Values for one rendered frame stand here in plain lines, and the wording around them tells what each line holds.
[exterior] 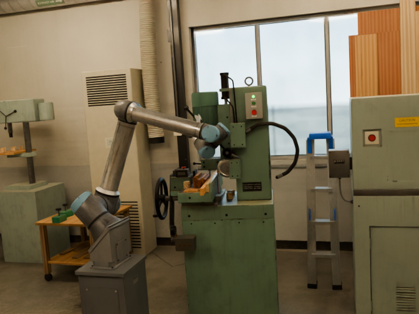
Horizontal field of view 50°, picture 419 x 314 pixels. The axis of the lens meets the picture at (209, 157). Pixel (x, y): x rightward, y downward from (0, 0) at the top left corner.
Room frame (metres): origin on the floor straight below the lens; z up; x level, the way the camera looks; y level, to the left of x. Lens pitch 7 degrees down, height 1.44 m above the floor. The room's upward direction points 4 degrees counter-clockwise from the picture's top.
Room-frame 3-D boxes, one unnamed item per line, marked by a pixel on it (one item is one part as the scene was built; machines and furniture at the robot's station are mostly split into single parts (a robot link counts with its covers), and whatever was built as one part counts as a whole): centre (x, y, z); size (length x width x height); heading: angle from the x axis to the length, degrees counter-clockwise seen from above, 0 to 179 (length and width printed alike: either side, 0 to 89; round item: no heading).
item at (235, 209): (2.96, -0.12, 0.76); 0.57 x 0.45 x 0.09; 82
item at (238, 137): (2.79, -0.19, 1.23); 0.09 x 0.08 x 0.15; 82
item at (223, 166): (2.83, -0.11, 1.02); 0.12 x 0.03 x 0.12; 82
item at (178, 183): (3.02, 0.19, 0.92); 0.15 x 0.13 x 0.09; 172
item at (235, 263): (2.96, -0.11, 0.36); 0.58 x 0.45 x 0.71; 82
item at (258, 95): (2.79, -0.29, 1.40); 0.10 x 0.06 x 0.16; 82
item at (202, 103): (2.98, 0.00, 1.35); 0.18 x 0.18 x 0.31
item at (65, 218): (3.95, 1.13, 0.32); 0.66 x 0.57 x 0.64; 161
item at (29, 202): (4.51, 1.78, 0.79); 0.62 x 0.48 x 1.58; 74
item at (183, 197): (3.00, 0.11, 0.87); 0.61 x 0.30 x 0.06; 172
